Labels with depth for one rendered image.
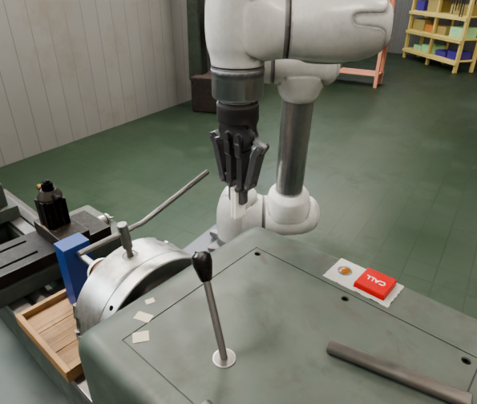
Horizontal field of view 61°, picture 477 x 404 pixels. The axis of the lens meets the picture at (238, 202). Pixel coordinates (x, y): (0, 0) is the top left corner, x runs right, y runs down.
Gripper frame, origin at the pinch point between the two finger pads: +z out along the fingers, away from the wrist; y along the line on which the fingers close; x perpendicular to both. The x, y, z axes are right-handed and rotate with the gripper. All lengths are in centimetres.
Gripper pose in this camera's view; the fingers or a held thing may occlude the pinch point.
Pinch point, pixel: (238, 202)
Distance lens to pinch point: 79.5
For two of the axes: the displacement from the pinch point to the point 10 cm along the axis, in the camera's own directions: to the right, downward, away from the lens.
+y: -7.5, -3.2, 5.8
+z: 0.0, 8.8, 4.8
